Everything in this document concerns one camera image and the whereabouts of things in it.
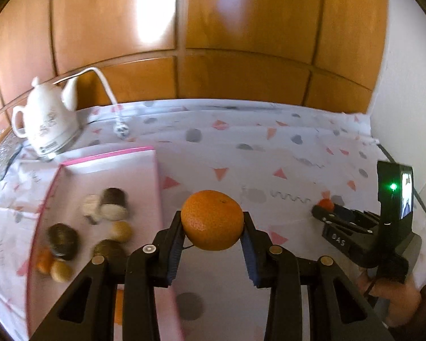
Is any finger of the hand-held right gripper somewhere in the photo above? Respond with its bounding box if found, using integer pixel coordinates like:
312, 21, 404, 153
333, 204, 377, 223
312, 206, 343, 225

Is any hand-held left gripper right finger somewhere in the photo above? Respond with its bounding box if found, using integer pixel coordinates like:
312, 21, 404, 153
239, 212, 394, 341

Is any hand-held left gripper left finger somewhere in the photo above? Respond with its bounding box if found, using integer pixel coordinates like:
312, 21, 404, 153
28, 211, 184, 341

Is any large orange tangerine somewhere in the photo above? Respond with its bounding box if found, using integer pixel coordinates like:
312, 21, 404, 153
181, 190, 244, 251

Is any beige round fruit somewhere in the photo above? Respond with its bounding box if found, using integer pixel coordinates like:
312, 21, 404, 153
111, 221, 133, 244
50, 260, 72, 283

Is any brown whole kiwi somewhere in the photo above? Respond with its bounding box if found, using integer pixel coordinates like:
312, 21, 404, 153
93, 239, 126, 261

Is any kiwi half with pale face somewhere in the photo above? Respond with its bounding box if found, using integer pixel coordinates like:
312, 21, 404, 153
99, 188, 129, 221

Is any orange fruit wedge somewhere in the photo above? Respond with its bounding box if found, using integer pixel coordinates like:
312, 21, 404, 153
114, 289, 125, 325

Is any pink-edged white box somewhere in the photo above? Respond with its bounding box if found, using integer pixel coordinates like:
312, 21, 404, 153
26, 145, 183, 341

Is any pale cut fruit slice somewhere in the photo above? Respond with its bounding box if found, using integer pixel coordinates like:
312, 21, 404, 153
82, 194, 102, 224

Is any dark brown fruit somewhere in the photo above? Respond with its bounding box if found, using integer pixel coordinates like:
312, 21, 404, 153
47, 223, 79, 259

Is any small orange fruit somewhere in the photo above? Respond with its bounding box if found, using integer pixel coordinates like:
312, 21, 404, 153
36, 248, 55, 274

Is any person's right hand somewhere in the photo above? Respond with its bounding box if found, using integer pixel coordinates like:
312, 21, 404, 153
357, 268, 421, 327

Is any white patterned tablecloth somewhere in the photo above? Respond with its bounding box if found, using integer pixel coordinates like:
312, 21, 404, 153
0, 101, 426, 341

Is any white ceramic electric kettle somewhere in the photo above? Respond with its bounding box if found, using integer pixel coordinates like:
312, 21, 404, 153
11, 76, 80, 159

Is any glittery silver tissue box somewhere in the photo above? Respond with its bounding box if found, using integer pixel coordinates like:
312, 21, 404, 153
0, 133, 22, 182

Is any white power cord with plug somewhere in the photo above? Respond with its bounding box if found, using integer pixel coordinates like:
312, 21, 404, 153
76, 67, 130, 139

